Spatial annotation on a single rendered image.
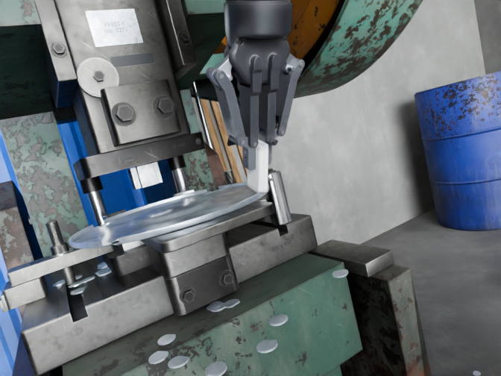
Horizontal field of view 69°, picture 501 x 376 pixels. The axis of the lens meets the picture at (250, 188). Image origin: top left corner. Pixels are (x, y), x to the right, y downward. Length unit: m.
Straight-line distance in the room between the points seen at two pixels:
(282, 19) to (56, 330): 0.45
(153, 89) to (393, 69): 2.48
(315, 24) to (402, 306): 0.49
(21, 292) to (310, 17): 0.65
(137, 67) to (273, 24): 0.27
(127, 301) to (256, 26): 0.38
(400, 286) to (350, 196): 1.95
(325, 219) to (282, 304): 1.87
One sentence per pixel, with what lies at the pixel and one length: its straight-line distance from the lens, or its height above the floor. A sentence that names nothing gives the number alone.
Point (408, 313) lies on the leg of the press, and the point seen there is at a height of 0.56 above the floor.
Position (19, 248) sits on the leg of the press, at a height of 0.76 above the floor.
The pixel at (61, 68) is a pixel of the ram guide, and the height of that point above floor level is 1.01.
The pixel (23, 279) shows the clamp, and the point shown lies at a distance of 0.65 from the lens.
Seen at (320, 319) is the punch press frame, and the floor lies 0.58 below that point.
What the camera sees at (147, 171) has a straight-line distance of 0.65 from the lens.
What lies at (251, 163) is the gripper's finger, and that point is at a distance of 0.48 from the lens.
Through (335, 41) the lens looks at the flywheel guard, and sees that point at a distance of 0.65.
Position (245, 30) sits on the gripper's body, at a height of 0.97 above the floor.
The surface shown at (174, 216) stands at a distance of 0.50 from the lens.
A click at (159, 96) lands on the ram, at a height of 0.95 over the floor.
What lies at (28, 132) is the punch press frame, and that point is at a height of 0.97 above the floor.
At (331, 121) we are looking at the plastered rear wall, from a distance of 2.44.
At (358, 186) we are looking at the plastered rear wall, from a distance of 2.56.
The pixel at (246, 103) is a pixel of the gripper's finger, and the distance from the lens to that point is 0.45.
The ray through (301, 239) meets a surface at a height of 0.67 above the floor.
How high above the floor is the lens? 0.86
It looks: 7 degrees down
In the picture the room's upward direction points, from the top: 14 degrees counter-clockwise
